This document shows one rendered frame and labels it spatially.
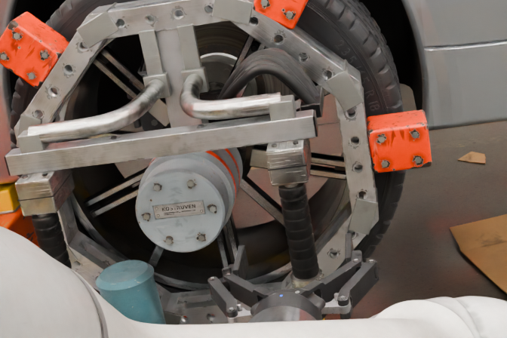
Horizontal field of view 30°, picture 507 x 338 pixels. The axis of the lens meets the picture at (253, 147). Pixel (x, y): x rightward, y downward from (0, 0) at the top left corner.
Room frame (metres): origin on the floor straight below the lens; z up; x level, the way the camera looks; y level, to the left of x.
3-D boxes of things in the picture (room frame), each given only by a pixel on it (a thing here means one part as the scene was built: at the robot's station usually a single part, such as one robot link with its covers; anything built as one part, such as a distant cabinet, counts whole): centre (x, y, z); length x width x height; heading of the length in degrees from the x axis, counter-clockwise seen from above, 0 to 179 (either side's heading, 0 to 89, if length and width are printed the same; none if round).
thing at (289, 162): (1.18, -0.05, 0.93); 0.09 x 0.05 x 0.05; 171
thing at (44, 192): (1.23, 0.29, 0.93); 0.09 x 0.05 x 0.05; 171
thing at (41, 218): (1.20, 0.30, 0.83); 0.04 x 0.04 x 0.16
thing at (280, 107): (1.27, 0.01, 1.03); 0.19 x 0.18 x 0.11; 171
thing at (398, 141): (1.36, -0.22, 0.85); 0.09 x 0.08 x 0.07; 81
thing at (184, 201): (1.34, 0.10, 0.85); 0.21 x 0.14 x 0.14; 171
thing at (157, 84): (1.30, 0.21, 1.03); 0.19 x 0.18 x 0.11; 171
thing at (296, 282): (1.15, -0.04, 0.83); 0.04 x 0.04 x 0.16
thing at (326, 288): (0.97, -0.06, 0.83); 0.11 x 0.01 x 0.04; 129
